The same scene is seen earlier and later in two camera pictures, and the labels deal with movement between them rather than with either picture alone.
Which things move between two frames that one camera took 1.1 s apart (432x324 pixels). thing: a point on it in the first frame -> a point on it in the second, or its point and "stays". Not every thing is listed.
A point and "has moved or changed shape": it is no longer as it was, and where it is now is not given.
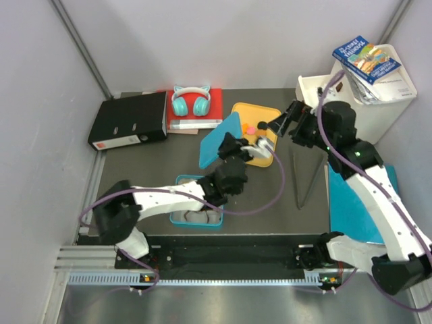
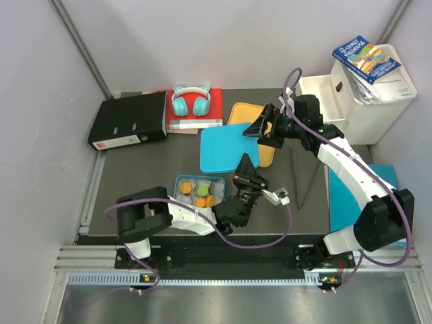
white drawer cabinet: (396, 92) stays
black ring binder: (129, 121) stays
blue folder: (349, 212) stays
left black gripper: (229, 144) -> (245, 172)
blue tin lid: (209, 146) has moved or changed shape
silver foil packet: (360, 89) stays
